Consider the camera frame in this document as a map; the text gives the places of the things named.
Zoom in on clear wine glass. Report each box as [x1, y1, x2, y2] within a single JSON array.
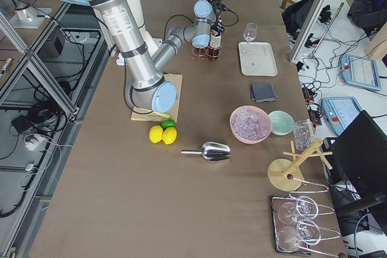
[[242, 22, 258, 54]]

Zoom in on yellow plastic knife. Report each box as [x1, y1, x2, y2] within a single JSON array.
[[142, 108, 171, 119]]

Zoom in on steel ice scoop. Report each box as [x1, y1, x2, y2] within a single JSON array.
[[181, 142, 231, 162]]

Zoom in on whole lemon lower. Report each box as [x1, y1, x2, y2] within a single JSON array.
[[162, 127, 177, 144]]

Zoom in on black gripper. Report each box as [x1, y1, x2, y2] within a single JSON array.
[[211, 0, 226, 33]]

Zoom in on mint green bowl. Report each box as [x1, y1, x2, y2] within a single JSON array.
[[268, 111, 294, 136]]

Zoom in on grey folded cloth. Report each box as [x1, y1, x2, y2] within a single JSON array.
[[250, 83, 277, 102]]

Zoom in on wooden cup stand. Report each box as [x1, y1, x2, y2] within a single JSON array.
[[267, 139, 333, 192]]

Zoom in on clear glass mug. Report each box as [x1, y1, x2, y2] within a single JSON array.
[[293, 120, 315, 150]]

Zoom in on hanging wine glass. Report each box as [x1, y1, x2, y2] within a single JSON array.
[[277, 196, 335, 225], [276, 219, 342, 253]]

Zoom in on green lime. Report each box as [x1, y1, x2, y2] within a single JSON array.
[[161, 119, 176, 129]]

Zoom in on copper wire bottle basket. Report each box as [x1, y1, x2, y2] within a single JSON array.
[[191, 25, 223, 62]]

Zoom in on cream rabbit tray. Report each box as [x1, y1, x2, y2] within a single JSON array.
[[238, 42, 278, 77]]

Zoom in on teach pendant upper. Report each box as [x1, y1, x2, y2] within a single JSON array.
[[339, 54, 382, 91]]

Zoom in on hanging wine glass upper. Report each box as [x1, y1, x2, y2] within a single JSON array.
[[277, 196, 335, 225]]

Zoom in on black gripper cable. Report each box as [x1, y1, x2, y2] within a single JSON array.
[[222, 4, 239, 28]]

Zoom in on hanging wine glass lower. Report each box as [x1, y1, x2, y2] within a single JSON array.
[[276, 219, 342, 253]]

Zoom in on whole lemon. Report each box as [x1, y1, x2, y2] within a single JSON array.
[[162, 127, 177, 144], [148, 125, 164, 144]]

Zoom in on black monitor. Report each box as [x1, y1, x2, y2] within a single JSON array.
[[331, 110, 386, 224]]

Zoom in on teach pendant lower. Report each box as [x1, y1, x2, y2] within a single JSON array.
[[321, 97, 363, 135]]

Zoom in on bamboo cutting board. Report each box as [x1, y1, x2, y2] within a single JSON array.
[[131, 74, 183, 122]]

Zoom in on teach pendant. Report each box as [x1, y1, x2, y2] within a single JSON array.
[[339, 54, 382, 91], [321, 97, 363, 135]]

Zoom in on whole lemon upper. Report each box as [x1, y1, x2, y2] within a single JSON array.
[[148, 125, 164, 144]]

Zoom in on pink bowl of ice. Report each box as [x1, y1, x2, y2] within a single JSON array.
[[229, 106, 272, 144]]

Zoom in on black glass rack tray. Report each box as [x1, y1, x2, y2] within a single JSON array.
[[269, 194, 345, 255]]

